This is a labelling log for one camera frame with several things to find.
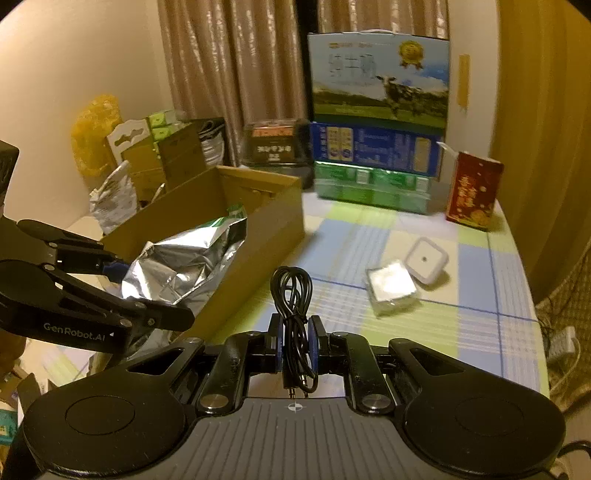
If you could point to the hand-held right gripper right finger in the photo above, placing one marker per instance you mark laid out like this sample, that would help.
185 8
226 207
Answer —
315 344

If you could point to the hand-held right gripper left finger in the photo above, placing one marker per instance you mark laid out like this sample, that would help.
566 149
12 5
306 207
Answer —
276 344

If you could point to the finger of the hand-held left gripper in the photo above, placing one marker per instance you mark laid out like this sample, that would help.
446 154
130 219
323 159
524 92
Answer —
161 316
114 270

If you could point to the silver foil bag green edge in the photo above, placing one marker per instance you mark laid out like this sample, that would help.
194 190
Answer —
184 258

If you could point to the brown cardboard box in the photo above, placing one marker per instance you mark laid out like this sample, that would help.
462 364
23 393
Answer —
272 217

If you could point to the checked cloth desktop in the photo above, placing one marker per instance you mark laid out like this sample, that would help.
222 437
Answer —
351 240

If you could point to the crumpled silver bag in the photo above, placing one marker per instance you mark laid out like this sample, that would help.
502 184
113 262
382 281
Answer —
113 198

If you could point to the pile of small cartons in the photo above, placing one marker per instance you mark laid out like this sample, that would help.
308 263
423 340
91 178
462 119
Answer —
27 392

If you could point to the clear container white content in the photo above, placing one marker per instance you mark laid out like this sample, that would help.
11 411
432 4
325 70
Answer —
390 284

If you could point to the white scalloped carton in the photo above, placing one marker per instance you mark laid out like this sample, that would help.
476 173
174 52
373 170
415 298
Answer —
129 136

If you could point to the brown cardboard carton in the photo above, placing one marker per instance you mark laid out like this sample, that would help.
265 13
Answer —
180 152

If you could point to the yellow plastic bag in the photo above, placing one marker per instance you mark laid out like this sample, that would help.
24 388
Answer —
94 134

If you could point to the white square lidded container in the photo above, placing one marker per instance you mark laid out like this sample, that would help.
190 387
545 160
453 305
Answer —
425 258

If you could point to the small green cartons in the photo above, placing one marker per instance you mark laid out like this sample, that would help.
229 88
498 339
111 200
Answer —
164 122

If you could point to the black white printed bag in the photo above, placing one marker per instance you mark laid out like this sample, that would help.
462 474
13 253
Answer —
212 141

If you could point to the green shrink-wrapped carton pack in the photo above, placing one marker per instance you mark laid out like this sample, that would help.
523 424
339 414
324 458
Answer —
369 189

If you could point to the black printed box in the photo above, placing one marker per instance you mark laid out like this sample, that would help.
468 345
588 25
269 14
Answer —
274 143

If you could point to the blue milk carton box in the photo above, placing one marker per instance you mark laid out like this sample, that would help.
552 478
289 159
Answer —
369 145

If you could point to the red gold-print box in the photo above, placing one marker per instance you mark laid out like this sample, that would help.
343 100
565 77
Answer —
473 194

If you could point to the brown curtain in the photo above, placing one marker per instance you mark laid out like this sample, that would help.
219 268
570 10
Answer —
207 69

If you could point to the cow print milk carton box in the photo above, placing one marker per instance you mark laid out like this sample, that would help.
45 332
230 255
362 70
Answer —
369 83

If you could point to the wooden door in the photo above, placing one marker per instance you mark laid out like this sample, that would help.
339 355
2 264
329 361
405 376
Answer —
540 115

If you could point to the yellow wall strip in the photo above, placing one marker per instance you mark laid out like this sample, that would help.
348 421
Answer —
464 83

